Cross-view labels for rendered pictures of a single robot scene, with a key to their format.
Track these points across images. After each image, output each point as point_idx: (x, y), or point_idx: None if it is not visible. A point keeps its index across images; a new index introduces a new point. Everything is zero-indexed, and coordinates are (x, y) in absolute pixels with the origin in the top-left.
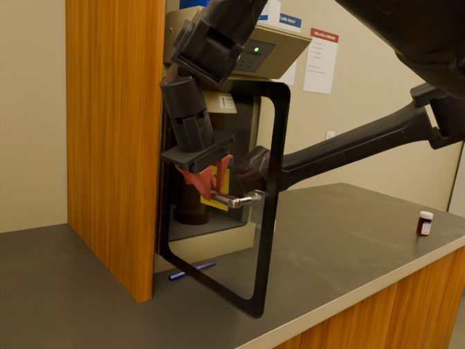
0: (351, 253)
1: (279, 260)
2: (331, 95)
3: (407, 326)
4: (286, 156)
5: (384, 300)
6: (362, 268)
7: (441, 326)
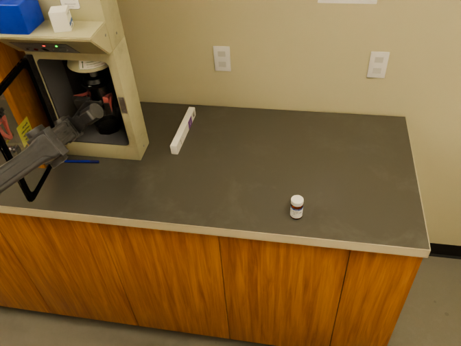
0: (188, 197)
1: (132, 178)
2: (381, 5)
3: (261, 276)
4: (60, 125)
5: (199, 241)
6: (166, 211)
7: (352, 307)
